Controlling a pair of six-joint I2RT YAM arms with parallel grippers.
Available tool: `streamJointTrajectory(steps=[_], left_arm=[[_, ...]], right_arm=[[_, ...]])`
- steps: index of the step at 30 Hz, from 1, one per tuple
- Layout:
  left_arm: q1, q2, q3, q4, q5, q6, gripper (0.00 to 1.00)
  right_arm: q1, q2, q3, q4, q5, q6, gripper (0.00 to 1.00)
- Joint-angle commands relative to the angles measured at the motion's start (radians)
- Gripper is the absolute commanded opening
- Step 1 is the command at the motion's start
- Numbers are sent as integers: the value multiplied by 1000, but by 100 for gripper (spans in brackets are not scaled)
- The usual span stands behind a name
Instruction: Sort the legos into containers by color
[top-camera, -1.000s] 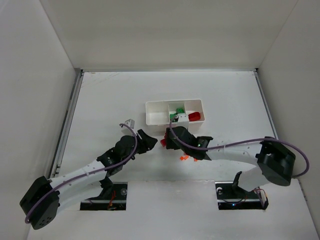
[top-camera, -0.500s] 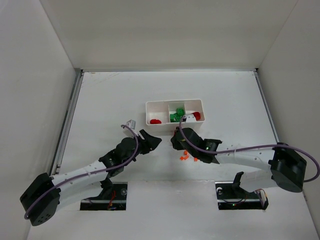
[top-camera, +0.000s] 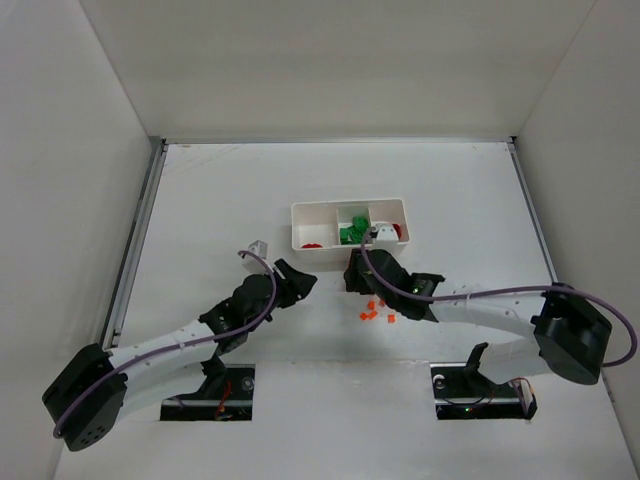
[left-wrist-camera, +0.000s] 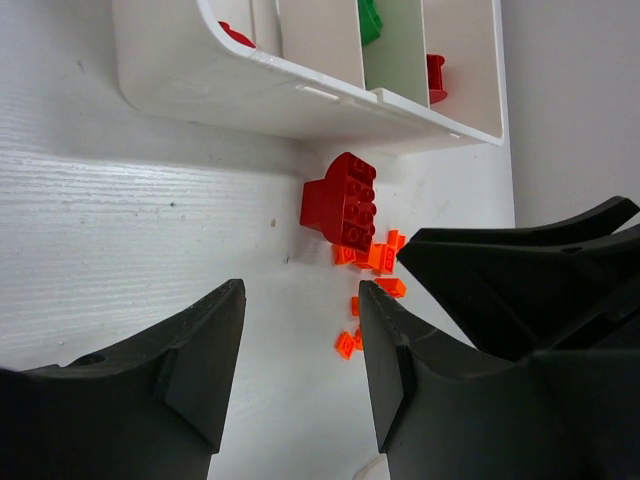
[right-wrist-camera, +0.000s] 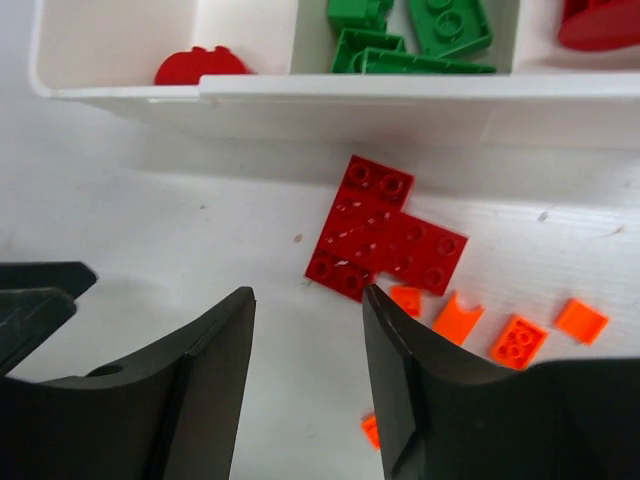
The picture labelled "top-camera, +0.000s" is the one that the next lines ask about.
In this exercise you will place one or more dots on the green lego brick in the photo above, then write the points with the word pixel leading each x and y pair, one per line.
pixel 360 225

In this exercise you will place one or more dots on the red rounded lego brick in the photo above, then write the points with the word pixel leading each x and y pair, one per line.
pixel 396 229

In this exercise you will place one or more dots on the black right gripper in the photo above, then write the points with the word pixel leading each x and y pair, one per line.
pixel 365 273

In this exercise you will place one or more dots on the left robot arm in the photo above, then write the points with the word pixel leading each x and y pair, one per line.
pixel 98 386

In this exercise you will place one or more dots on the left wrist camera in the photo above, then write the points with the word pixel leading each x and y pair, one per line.
pixel 259 248

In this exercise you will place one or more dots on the white three-compartment container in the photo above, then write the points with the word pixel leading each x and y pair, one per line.
pixel 320 222

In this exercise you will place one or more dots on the green lego plate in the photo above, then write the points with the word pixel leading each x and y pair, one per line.
pixel 344 237

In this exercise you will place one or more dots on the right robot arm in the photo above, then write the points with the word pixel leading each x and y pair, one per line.
pixel 555 330

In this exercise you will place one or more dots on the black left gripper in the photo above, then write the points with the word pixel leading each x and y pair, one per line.
pixel 285 286

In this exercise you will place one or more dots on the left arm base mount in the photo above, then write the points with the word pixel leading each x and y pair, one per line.
pixel 225 396

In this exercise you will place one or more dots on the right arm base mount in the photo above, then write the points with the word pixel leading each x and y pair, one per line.
pixel 462 393

